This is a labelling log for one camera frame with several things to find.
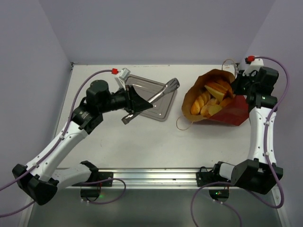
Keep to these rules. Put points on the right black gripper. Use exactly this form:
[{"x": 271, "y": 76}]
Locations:
[{"x": 238, "y": 85}]

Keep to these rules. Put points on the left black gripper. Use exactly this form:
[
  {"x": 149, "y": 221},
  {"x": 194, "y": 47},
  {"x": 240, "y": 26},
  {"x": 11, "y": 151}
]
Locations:
[{"x": 138, "y": 103}]

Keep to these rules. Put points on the red paper bag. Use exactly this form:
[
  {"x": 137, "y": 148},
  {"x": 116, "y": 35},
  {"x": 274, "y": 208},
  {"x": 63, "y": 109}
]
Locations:
[{"x": 234, "y": 114}]

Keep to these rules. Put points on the metal tongs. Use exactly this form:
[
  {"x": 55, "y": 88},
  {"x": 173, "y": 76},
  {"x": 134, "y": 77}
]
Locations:
[{"x": 171, "y": 86}]

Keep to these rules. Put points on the long glazed bread loaf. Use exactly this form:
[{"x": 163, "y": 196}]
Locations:
[{"x": 200, "y": 102}]

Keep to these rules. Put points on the fake sandwich wedge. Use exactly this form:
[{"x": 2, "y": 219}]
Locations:
[{"x": 220, "y": 89}]

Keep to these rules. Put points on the golden baguette roll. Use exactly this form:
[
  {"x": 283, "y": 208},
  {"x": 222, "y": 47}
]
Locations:
[{"x": 210, "y": 110}]

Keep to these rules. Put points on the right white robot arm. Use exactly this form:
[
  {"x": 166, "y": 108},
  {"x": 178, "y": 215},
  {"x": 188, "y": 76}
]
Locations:
[{"x": 259, "y": 172}]

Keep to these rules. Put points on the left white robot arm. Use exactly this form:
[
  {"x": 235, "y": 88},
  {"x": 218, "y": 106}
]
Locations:
[{"x": 40, "y": 178}]

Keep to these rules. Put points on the orange bread in bag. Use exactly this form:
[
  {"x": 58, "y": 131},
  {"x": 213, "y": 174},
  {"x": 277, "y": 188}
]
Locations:
[{"x": 226, "y": 102}]

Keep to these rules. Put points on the stainless steel tray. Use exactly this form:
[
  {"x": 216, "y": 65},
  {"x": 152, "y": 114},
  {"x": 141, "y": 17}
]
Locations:
[{"x": 146, "y": 88}]

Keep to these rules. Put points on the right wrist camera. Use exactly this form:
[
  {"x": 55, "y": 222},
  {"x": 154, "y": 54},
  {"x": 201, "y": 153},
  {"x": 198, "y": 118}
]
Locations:
[{"x": 252, "y": 63}]

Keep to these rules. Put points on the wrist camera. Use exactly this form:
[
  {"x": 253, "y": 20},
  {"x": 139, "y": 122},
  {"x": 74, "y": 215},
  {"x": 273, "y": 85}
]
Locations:
[
  {"x": 121, "y": 77},
  {"x": 252, "y": 63}
]

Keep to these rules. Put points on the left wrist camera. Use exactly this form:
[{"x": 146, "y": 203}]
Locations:
[{"x": 121, "y": 77}]

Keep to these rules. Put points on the aluminium mounting rail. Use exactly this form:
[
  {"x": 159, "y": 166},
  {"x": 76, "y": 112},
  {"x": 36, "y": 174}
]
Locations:
[{"x": 156, "y": 178}]

